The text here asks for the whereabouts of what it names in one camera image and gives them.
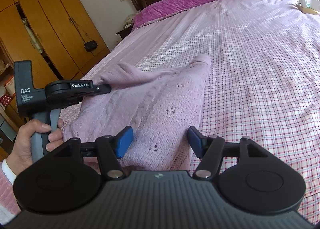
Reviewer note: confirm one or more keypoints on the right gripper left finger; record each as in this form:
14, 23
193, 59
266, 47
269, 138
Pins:
110, 150

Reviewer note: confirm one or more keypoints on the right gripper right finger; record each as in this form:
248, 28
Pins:
209, 150

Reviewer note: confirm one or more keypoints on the lilac cable knit cardigan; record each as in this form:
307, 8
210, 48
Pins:
159, 105

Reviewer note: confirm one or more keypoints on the pink sleeve left forearm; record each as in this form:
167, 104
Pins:
8, 204

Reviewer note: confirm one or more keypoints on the person left hand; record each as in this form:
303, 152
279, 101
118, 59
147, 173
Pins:
20, 157

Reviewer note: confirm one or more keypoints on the small black handbag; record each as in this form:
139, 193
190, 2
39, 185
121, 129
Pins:
87, 33

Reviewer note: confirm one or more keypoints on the pink checkered bed sheet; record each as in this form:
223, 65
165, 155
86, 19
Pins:
263, 81

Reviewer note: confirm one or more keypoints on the wooden wardrobe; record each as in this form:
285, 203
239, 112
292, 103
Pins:
42, 31

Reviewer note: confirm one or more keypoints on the dark wooden nightstand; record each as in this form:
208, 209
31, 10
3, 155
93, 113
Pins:
125, 31

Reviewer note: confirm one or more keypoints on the cloth on nightstand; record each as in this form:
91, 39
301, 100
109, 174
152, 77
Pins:
129, 19

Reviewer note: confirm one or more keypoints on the beige power strip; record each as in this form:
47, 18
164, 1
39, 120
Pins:
307, 10

